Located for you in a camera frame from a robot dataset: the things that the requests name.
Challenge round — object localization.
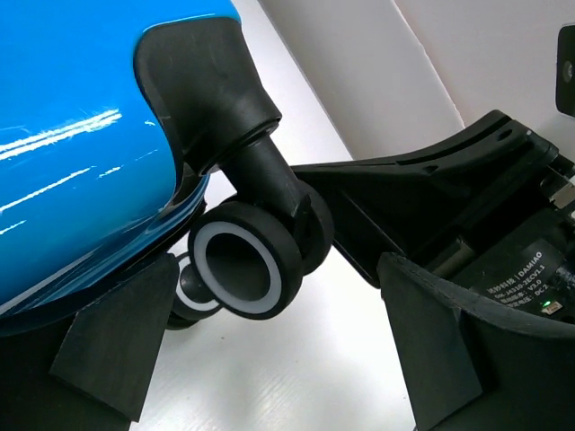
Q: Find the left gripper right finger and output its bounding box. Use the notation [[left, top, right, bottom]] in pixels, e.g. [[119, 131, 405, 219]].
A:
[[377, 253, 574, 430]]

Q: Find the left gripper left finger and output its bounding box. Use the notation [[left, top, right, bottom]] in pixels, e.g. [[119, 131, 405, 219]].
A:
[[1, 254, 179, 430]]

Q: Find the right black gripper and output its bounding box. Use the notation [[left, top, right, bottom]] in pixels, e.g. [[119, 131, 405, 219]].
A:
[[293, 110, 574, 323]]

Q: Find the blue kids suitcase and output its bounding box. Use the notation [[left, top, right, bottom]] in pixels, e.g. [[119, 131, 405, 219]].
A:
[[1, 1, 334, 335]]

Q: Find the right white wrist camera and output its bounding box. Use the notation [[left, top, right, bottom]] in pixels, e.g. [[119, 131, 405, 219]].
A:
[[555, 23, 575, 118]]

